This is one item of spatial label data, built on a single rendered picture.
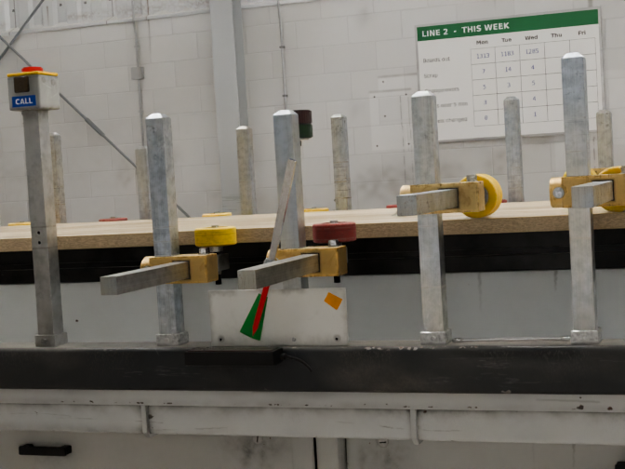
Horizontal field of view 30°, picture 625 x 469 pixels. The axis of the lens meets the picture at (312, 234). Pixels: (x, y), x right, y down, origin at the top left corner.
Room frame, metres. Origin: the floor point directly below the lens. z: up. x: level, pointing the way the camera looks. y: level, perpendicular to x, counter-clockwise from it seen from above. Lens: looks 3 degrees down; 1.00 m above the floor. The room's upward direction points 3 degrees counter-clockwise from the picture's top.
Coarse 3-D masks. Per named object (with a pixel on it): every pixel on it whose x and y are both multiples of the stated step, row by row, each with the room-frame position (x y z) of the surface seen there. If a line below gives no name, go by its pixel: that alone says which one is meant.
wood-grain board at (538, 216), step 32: (64, 224) 3.16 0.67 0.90; (96, 224) 3.01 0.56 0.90; (128, 224) 2.87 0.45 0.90; (192, 224) 2.62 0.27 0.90; (224, 224) 2.51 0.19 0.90; (256, 224) 2.42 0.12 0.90; (384, 224) 2.17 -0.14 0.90; (416, 224) 2.15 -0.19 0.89; (448, 224) 2.13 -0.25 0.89; (480, 224) 2.11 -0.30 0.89; (512, 224) 2.09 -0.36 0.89; (544, 224) 2.07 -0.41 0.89; (608, 224) 2.03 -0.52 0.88
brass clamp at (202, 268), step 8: (152, 256) 2.15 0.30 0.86; (168, 256) 2.12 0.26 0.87; (176, 256) 2.11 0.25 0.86; (184, 256) 2.10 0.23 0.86; (192, 256) 2.10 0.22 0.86; (200, 256) 2.09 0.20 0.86; (208, 256) 2.10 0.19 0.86; (216, 256) 2.13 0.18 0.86; (144, 264) 2.13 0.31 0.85; (152, 264) 2.12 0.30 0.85; (192, 264) 2.10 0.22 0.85; (200, 264) 2.09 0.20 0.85; (208, 264) 2.10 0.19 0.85; (216, 264) 2.13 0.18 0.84; (192, 272) 2.10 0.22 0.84; (200, 272) 2.09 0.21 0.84; (208, 272) 2.10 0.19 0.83; (216, 272) 2.12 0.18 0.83; (184, 280) 2.10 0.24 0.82; (192, 280) 2.10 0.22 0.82; (200, 280) 2.09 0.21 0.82; (208, 280) 2.09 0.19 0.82; (216, 280) 2.13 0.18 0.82
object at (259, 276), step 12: (264, 264) 1.84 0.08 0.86; (276, 264) 1.83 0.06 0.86; (288, 264) 1.88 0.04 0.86; (300, 264) 1.93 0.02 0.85; (312, 264) 1.98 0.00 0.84; (240, 276) 1.76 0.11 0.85; (252, 276) 1.75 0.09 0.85; (264, 276) 1.78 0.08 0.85; (276, 276) 1.83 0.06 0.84; (288, 276) 1.88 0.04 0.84; (240, 288) 1.76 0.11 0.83; (252, 288) 1.75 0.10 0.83
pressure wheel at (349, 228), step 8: (312, 224) 2.14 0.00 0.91; (320, 224) 2.11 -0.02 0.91; (328, 224) 2.11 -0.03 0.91; (336, 224) 2.10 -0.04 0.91; (344, 224) 2.11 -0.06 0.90; (352, 224) 2.12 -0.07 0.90; (312, 232) 2.14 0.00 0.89; (320, 232) 2.11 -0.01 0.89; (328, 232) 2.10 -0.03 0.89; (336, 232) 2.10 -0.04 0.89; (344, 232) 2.11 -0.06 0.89; (352, 232) 2.12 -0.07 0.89; (320, 240) 2.11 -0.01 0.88; (328, 240) 2.10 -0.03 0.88; (344, 240) 2.11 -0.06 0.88; (352, 240) 2.12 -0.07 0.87; (336, 280) 2.14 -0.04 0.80
